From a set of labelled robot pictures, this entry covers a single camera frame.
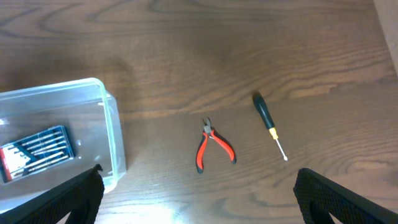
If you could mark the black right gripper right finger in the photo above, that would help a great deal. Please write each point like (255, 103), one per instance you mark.
(321, 200)

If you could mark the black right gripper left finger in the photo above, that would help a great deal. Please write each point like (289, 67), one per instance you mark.
(78, 199)

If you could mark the blue screwdriver set case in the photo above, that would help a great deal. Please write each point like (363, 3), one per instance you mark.
(35, 153)

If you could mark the clear plastic container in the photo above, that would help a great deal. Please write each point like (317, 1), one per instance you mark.
(90, 115)

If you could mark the black yellow screwdriver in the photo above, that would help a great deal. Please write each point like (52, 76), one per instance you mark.
(265, 115)

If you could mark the red black pliers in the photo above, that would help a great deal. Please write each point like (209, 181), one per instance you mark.
(210, 138)

